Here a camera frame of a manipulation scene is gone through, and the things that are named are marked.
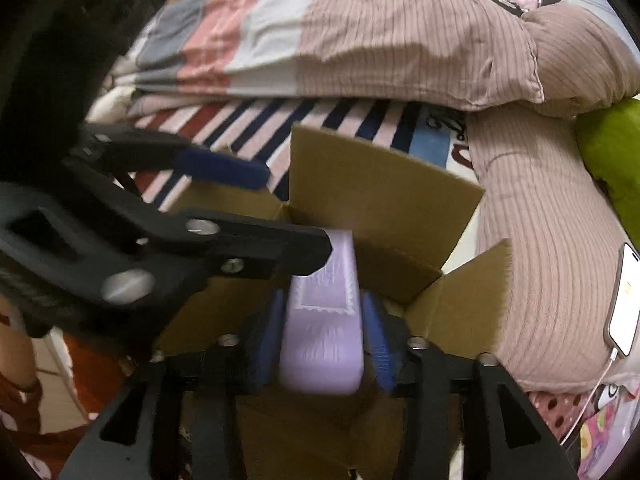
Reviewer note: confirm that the green plush toy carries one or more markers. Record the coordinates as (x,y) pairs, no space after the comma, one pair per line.
(610,146)

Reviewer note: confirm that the lilac rectangular box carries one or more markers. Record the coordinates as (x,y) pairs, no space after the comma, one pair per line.
(322,343)

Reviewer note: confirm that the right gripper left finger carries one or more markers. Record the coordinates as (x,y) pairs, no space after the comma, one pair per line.
(182,411)

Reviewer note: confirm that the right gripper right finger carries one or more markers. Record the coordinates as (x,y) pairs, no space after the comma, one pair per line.
(503,435)

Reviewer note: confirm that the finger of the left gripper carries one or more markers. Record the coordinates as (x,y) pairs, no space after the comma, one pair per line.
(149,260)
(119,151)

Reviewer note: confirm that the pink ribbed pillow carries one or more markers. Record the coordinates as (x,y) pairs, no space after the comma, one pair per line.
(539,196)

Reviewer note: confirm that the white smartphone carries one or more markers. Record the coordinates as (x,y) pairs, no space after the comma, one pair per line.
(622,323)

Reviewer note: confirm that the person forearm red sleeve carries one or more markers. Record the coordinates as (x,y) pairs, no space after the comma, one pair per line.
(96,379)

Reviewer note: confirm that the striped folded quilt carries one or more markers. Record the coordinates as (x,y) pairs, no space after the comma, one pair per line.
(464,54)

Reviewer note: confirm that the brown cardboard box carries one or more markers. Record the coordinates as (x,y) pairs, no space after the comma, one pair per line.
(289,436)

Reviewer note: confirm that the striped fleece blanket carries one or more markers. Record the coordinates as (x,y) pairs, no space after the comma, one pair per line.
(280,135)

